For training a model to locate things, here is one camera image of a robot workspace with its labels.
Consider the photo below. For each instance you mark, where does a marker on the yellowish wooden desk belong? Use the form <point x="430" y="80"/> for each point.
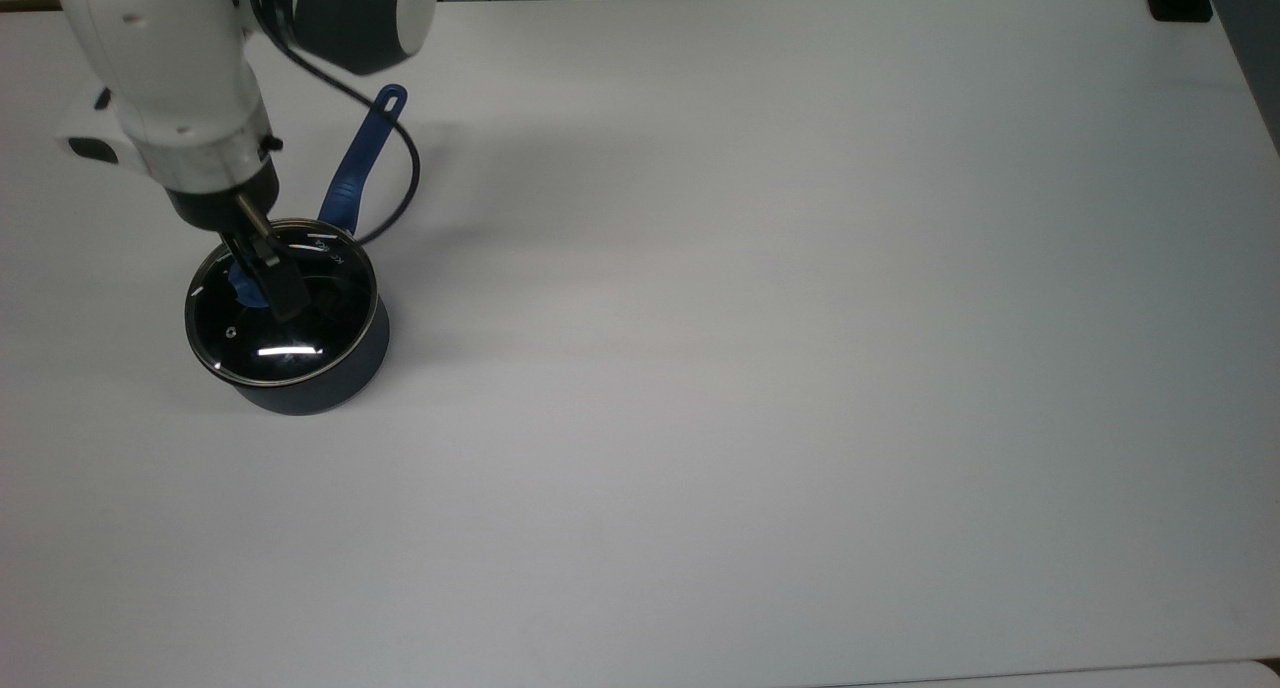
<point x="25" y="3"/>

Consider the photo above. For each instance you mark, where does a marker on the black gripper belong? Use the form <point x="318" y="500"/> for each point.
<point x="215" y="203"/>

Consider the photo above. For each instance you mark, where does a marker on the glass lid with blue knob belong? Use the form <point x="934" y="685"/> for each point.
<point x="330" y="338"/>

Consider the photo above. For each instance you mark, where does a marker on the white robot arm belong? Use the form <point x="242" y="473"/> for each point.
<point x="170" y="68"/>

